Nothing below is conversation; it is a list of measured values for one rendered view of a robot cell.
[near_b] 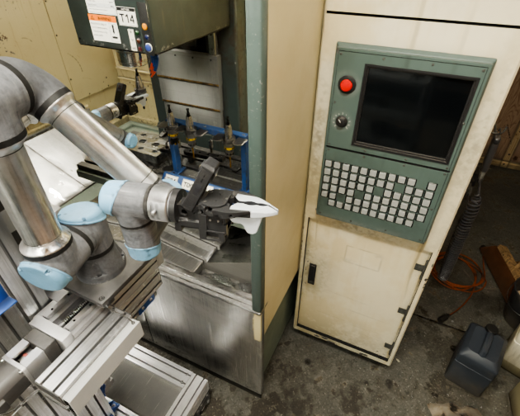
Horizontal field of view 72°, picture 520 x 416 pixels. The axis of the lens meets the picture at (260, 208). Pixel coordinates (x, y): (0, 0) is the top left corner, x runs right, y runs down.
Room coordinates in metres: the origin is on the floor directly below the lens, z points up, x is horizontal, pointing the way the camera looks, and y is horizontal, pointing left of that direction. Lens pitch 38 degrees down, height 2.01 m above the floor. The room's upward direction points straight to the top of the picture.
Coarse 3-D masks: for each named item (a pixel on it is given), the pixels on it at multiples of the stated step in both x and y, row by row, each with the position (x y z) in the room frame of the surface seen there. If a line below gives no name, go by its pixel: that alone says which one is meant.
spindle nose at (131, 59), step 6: (120, 54) 1.85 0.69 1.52; (126, 54) 1.84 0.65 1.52; (132, 54) 1.84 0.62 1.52; (138, 54) 1.86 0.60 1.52; (144, 54) 1.88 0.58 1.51; (120, 60) 1.86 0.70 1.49; (126, 60) 1.84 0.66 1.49; (132, 60) 1.84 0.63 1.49; (138, 60) 1.85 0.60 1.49; (144, 60) 1.88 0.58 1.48; (126, 66) 1.85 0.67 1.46; (132, 66) 1.84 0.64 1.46; (138, 66) 1.85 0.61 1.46
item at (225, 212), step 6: (216, 210) 0.52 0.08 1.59; (222, 210) 0.52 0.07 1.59; (228, 210) 0.52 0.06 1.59; (234, 210) 0.52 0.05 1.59; (240, 210) 0.53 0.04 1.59; (246, 210) 0.53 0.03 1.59; (222, 216) 0.52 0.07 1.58; (228, 216) 0.52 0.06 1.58; (234, 216) 0.52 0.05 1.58; (240, 216) 0.52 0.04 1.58; (246, 216) 0.52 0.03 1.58
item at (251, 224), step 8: (232, 208) 0.53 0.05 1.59; (240, 208) 0.53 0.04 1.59; (248, 208) 0.53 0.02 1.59; (256, 208) 0.54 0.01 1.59; (264, 208) 0.54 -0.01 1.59; (272, 208) 0.54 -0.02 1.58; (256, 216) 0.52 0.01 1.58; (264, 216) 0.53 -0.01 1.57; (248, 224) 0.53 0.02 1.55; (256, 224) 0.53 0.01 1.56; (248, 232) 0.53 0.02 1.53; (256, 232) 0.53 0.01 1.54
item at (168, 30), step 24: (72, 0) 1.77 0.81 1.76; (120, 0) 1.66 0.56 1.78; (144, 0) 1.60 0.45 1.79; (168, 0) 1.72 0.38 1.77; (192, 0) 1.88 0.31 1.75; (216, 0) 2.07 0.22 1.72; (168, 24) 1.70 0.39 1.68; (192, 24) 1.86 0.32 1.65; (216, 24) 2.05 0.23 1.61; (120, 48) 1.68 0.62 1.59; (144, 48) 1.62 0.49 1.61; (168, 48) 1.68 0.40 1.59
